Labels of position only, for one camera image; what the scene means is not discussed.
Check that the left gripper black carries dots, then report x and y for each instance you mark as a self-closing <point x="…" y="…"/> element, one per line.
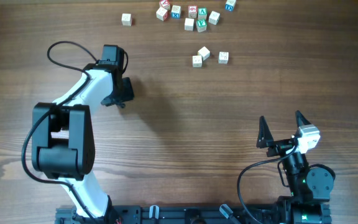
<point x="117" y="101"/>

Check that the green A letter block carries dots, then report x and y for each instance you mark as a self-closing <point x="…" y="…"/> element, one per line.
<point x="202" y="13"/>

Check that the green F letter block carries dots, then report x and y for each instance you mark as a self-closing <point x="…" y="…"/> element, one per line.
<point x="201" y="25"/>

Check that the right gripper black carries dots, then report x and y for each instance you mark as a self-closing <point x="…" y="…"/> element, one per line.
<point x="281" y="146"/>

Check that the blue X letter block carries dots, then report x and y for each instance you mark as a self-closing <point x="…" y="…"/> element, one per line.
<point x="176" y="12"/>

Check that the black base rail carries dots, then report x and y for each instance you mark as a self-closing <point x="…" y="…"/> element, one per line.
<point x="260" y="213"/>

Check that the red letter block top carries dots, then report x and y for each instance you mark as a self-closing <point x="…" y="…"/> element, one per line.
<point x="164" y="4"/>

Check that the blue D letter block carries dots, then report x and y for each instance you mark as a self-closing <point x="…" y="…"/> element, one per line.
<point x="230" y="5"/>

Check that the plain wooden block centre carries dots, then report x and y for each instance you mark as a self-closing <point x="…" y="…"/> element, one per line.
<point x="189" y="24"/>

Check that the plain wooden block far left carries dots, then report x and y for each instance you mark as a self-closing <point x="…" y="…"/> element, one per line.
<point x="126" y="19"/>

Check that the plain wooden block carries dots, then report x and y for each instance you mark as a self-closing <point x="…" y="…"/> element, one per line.
<point x="126" y="19"/>
<point x="189" y="24"/>

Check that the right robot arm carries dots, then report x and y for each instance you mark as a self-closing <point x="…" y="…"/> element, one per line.
<point x="310" y="185"/>

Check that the wooden block red side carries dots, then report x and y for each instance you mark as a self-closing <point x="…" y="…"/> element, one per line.
<point x="162" y="14"/>

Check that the red number nine block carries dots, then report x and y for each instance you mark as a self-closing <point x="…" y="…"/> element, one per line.
<point x="192" y="11"/>

